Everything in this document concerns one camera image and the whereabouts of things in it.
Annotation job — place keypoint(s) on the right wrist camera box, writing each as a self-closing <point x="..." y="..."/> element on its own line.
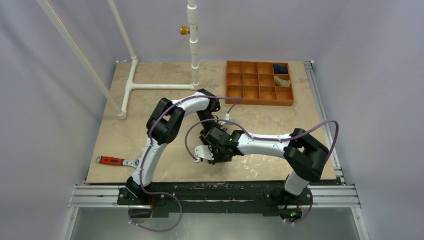
<point x="203" y="152"/>

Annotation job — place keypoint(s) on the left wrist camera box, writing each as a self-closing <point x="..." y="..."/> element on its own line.
<point x="227" y="119"/>

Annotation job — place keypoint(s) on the aluminium frame rails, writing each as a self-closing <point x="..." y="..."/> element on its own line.
<point x="328" y="194"/>

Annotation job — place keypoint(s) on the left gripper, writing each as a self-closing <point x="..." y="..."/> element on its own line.
<point x="202" y="133"/>

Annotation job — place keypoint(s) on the rolled blue cloth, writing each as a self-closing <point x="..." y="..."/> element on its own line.
<point x="280" y="69"/>

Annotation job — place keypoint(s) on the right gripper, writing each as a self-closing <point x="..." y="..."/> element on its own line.
<point x="216" y="156"/>

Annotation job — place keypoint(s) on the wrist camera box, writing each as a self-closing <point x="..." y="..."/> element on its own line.
<point x="227" y="119"/>
<point x="203" y="152"/>

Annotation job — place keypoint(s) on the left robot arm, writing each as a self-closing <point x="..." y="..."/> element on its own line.
<point x="163" y="127"/>

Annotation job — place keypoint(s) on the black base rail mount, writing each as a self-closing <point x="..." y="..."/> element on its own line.
<point x="265" y="197"/>

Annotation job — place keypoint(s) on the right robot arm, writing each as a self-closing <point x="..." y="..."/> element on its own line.
<point x="304" y="153"/>

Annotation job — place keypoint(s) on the adjustable wrench red handle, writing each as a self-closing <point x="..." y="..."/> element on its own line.
<point x="115" y="161"/>

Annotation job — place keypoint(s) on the rolled olive cloth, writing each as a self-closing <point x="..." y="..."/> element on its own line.
<point x="282" y="82"/>

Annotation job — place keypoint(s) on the white PVC pipe frame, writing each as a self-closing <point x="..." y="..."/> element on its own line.
<point x="111" y="19"/>

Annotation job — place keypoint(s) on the orange yellow valve knob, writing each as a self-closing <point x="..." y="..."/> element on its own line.
<point x="184" y="30"/>

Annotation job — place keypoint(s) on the orange compartment tray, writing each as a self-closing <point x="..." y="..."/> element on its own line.
<point x="253" y="83"/>

